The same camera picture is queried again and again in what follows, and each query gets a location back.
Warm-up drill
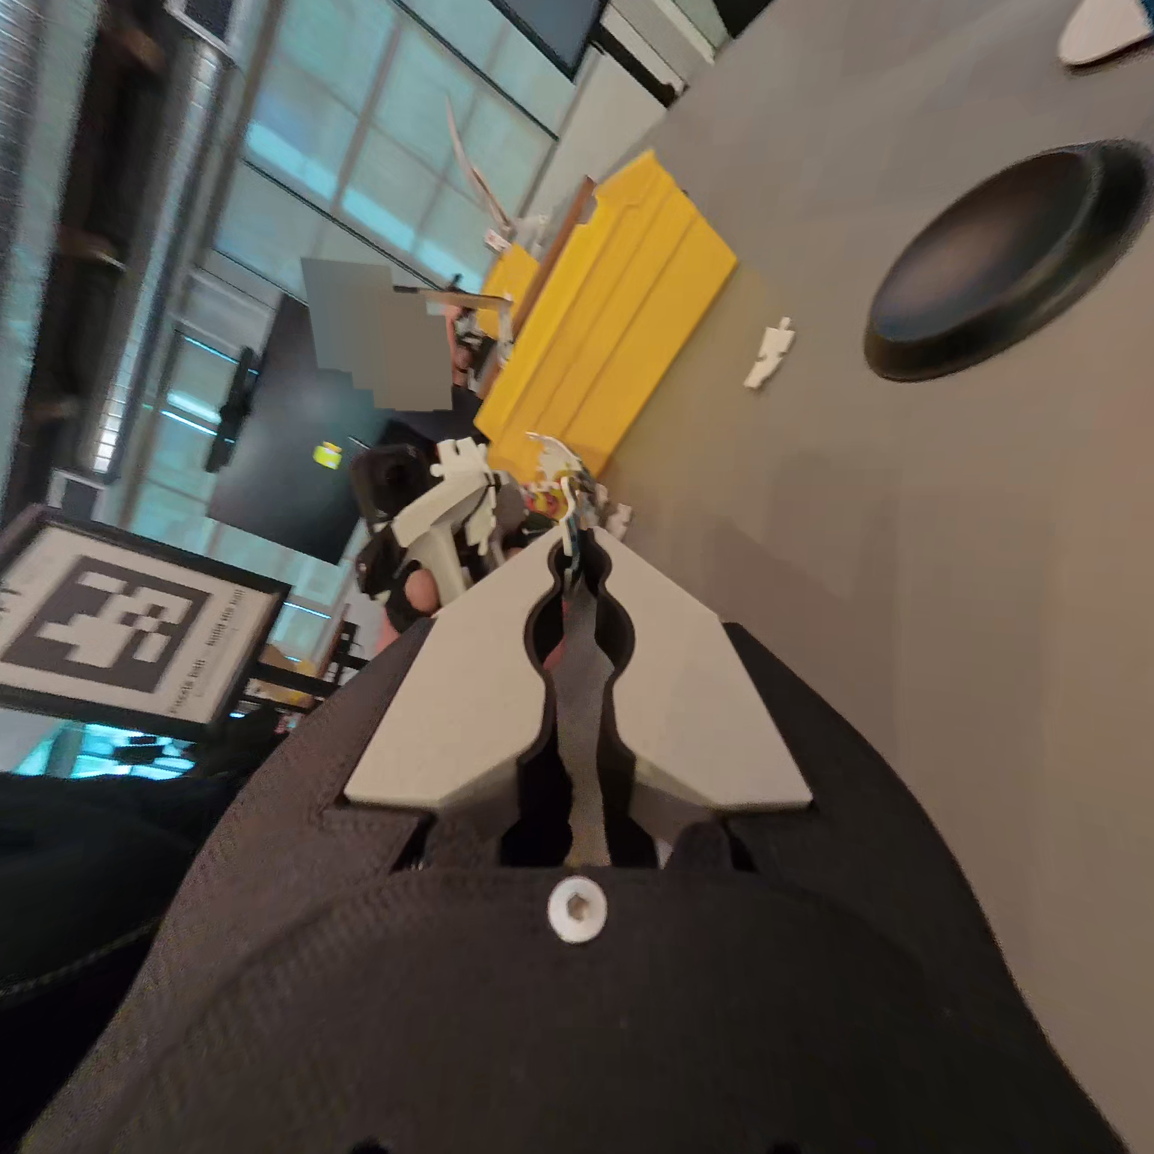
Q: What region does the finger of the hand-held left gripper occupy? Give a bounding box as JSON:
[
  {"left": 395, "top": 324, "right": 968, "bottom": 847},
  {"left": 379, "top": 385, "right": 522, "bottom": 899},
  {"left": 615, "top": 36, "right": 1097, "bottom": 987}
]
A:
[
  {"left": 467, "top": 481, "right": 508, "bottom": 567},
  {"left": 394, "top": 473, "right": 498, "bottom": 549}
]

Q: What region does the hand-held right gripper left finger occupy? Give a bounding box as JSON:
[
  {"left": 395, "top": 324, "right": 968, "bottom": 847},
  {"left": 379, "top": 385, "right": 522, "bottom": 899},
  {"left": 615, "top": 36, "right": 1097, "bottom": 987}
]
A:
[{"left": 343, "top": 527, "right": 578, "bottom": 865}]

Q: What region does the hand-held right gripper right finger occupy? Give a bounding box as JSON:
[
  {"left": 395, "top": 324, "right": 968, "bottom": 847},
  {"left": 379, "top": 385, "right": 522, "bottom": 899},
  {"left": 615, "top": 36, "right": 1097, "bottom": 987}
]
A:
[{"left": 583, "top": 530, "right": 814, "bottom": 865}]

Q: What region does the colourful puzzle ball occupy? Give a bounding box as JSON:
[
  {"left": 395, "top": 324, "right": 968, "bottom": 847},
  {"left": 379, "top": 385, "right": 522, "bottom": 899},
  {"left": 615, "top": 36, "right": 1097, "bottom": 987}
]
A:
[{"left": 523, "top": 432, "right": 614, "bottom": 543}]

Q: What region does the person's left hand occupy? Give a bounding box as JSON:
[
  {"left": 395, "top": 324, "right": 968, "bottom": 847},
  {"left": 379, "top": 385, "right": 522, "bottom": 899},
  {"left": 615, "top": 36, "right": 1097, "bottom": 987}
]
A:
[{"left": 380, "top": 576, "right": 445, "bottom": 653}]

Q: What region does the large black screen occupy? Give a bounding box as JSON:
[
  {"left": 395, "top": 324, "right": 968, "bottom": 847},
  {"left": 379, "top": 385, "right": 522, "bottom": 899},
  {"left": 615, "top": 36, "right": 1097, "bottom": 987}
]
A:
[{"left": 206, "top": 293, "right": 469, "bottom": 565}]

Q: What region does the black webcam bar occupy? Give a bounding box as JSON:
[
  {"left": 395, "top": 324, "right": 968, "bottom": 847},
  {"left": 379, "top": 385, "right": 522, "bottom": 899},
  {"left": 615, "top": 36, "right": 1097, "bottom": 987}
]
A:
[{"left": 204, "top": 347, "right": 262, "bottom": 475}]

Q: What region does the small yellow bin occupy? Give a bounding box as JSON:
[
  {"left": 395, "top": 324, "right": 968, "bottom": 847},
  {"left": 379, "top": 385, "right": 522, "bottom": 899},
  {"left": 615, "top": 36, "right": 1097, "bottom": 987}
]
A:
[{"left": 482, "top": 244, "right": 542, "bottom": 313}]

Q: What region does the yellow plastic bin stack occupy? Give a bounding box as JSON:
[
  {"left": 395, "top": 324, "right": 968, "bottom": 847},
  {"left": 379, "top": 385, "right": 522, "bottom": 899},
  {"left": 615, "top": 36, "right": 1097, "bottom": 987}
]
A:
[{"left": 472, "top": 149, "right": 740, "bottom": 484}]

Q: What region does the white device on stand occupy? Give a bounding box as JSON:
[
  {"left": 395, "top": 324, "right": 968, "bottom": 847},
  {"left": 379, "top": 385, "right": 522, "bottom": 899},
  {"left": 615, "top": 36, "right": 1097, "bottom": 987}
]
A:
[{"left": 443, "top": 95, "right": 555, "bottom": 259}]

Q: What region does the framed black and white sign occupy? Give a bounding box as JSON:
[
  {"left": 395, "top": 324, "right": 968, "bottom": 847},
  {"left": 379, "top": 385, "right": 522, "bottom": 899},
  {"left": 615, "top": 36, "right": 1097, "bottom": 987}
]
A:
[{"left": 0, "top": 505, "right": 291, "bottom": 741}]

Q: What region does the wooden edged table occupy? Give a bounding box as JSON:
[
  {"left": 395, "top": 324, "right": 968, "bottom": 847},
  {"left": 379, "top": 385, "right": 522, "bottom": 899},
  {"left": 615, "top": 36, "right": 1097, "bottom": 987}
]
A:
[{"left": 531, "top": 174, "right": 603, "bottom": 273}]

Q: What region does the large glass window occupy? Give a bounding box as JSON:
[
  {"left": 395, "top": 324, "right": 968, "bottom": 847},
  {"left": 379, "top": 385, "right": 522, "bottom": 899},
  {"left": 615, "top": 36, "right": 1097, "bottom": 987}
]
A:
[{"left": 134, "top": 0, "right": 596, "bottom": 435}]

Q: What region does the black screen on stand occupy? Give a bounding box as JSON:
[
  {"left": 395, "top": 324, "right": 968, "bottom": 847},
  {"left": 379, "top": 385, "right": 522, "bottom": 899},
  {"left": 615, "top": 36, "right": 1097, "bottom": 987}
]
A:
[{"left": 387, "top": 0, "right": 611, "bottom": 83}]

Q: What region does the black round stand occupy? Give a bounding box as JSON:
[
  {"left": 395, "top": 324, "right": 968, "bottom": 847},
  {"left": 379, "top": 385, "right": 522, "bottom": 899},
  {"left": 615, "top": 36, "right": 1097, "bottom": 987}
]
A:
[{"left": 862, "top": 138, "right": 1154, "bottom": 385}]

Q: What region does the white rounded object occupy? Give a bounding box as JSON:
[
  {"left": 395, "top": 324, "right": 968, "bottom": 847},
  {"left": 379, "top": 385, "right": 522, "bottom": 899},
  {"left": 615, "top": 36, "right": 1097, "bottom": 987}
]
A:
[{"left": 1056, "top": 0, "right": 1154, "bottom": 71}]

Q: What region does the silver ventilation duct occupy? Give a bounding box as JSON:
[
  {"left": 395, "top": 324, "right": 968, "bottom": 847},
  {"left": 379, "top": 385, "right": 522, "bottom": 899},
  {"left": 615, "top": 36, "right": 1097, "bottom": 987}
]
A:
[
  {"left": 0, "top": 0, "right": 68, "bottom": 506},
  {"left": 94, "top": 28, "right": 240, "bottom": 480}
]

